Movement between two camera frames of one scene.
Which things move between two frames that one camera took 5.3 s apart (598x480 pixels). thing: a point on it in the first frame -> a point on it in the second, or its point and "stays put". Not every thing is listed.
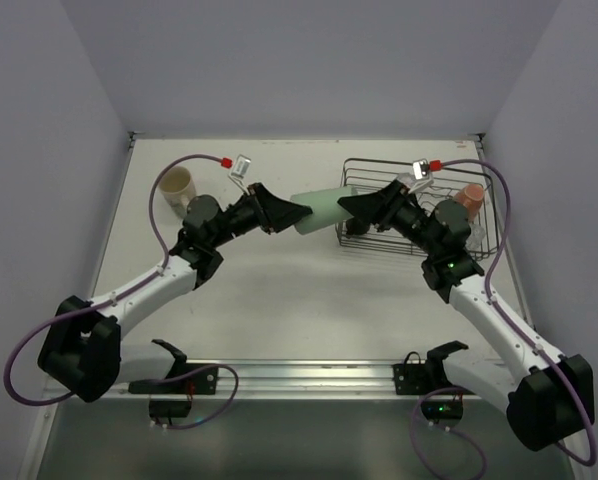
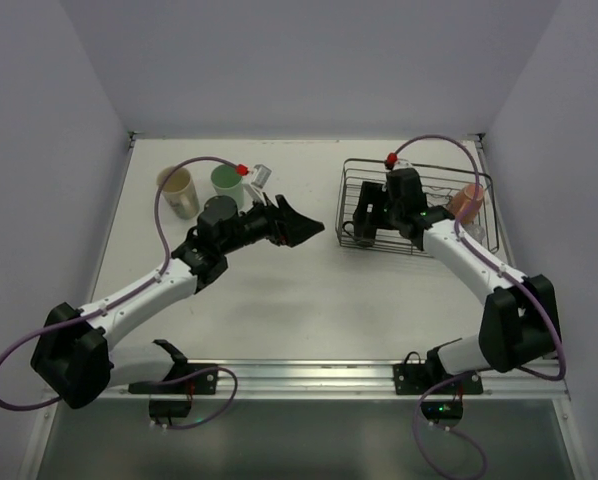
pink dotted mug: (471, 196) stays put
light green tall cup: (325, 208) -> (227, 182)
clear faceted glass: (474, 241) stays put
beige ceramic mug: (177, 189) stays put
